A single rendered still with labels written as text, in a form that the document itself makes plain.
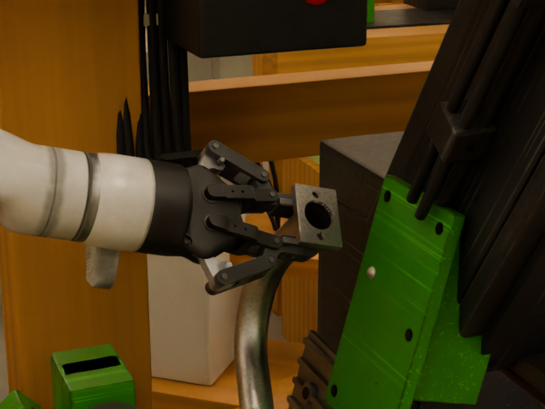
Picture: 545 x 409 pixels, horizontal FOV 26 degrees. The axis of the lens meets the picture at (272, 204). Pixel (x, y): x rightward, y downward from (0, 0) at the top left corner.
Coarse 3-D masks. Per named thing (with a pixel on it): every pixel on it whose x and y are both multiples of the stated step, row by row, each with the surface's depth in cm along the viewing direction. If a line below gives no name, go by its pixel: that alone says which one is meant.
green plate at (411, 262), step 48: (384, 192) 99; (384, 240) 98; (432, 240) 92; (384, 288) 97; (432, 288) 91; (384, 336) 96; (432, 336) 94; (480, 336) 96; (336, 384) 102; (384, 384) 95; (432, 384) 95; (480, 384) 97
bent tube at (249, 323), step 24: (312, 192) 100; (312, 216) 101; (336, 216) 99; (312, 240) 97; (336, 240) 98; (288, 264) 103; (264, 288) 105; (240, 312) 106; (264, 312) 106; (240, 336) 106; (264, 336) 106; (240, 360) 105; (264, 360) 105; (240, 384) 104; (264, 384) 103; (240, 408) 103; (264, 408) 102
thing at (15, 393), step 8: (16, 392) 89; (8, 400) 89; (16, 400) 88; (24, 400) 88; (0, 408) 89; (8, 408) 88; (16, 408) 87; (24, 408) 86; (32, 408) 88; (40, 408) 90
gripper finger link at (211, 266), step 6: (198, 258) 95; (210, 258) 94; (204, 264) 94; (210, 264) 94; (216, 264) 94; (222, 264) 95; (228, 264) 94; (204, 270) 94; (210, 270) 94; (216, 270) 94; (210, 276) 94; (210, 282) 94; (216, 288) 94; (222, 288) 94
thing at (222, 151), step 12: (216, 144) 98; (216, 156) 99; (228, 156) 99; (240, 156) 99; (228, 168) 99; (240, 168) 99; (252, 168) 99; (228, 180) 101; (240, 180) 101; (264, 180) 99
